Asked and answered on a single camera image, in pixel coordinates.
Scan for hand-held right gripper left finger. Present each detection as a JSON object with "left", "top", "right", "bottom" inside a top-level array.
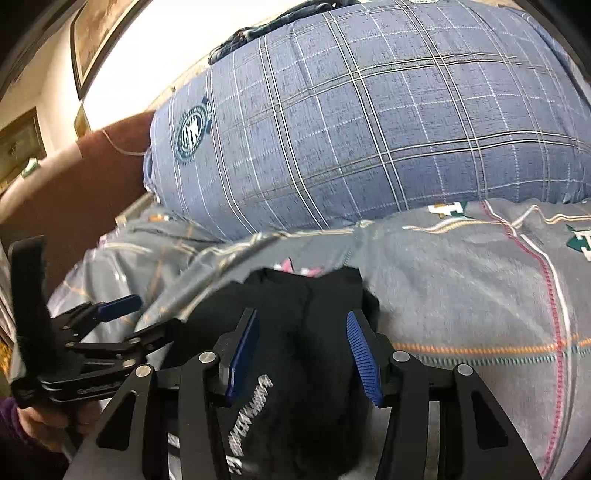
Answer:
[{"left": 62, "top": 307, "right": 260, "bottom": 480}]

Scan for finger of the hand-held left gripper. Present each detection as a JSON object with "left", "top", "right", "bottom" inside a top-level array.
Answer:
[
  {"left": 48, "top": 294, "right": 144, "bottom": 337},
  {"left": 65, "top": 318, "right": 185, "bottom": 370}
]

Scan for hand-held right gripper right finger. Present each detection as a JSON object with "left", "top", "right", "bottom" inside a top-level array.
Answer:
[{"left": 346, "top": 310, "right": 543, "bottom": 480}]

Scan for black pants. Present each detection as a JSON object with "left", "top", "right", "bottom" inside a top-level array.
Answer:
[{"left": 157, "top": 265, "right": 384, "bottom": 480}]

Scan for person's left forearm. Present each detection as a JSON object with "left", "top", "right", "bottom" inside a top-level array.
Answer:
[{"left": 0, "top": 397, "right": 70, "bottom": 480}]

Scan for person's left hand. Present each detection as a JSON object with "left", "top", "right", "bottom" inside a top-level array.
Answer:
[{"left": 16, "top": 399, "right": 100, "bottom": 455}]

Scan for grey printed bedsheet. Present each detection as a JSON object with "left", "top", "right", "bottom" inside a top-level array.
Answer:
[{"left": 9, "top": 198, "right": 591, "bottom": 480}]

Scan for brown headboard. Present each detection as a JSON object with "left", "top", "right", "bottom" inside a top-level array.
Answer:
[{"left": 0, "top": 111, "right": 155, "bottom": 296}]

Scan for wooden cabinet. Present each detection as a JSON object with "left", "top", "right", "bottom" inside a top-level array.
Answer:
[{"left": 0, "top": 108, "right": 47, "bottom": 195}]

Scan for small framed picture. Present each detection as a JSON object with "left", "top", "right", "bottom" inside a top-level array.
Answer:
[{"left": 74, "top": 104, "right": 92, "bottom": 138}]

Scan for blue plaid pillow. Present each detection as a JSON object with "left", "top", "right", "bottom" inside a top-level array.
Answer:
[{"left": 143, "top": 0, "right": 591, "bottom": 243}]

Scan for large framed picture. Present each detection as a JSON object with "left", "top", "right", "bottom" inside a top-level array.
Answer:
[{"left": 69, "top": 0, "right": 155, "bottom": 100}]

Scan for dark blue garment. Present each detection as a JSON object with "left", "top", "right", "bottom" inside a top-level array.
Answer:
[{"left": 208, "top": 0, "right": 365, "bottom": 65}]

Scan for white cable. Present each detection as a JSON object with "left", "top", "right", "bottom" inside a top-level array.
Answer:
[{"left": 100, "top": 128, "right": 149, "bottom": 158}]

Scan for wooden bed rail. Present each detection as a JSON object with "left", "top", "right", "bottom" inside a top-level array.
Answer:
[{"left": 150, "top": 58, "right": 215, "bottom": 114}]

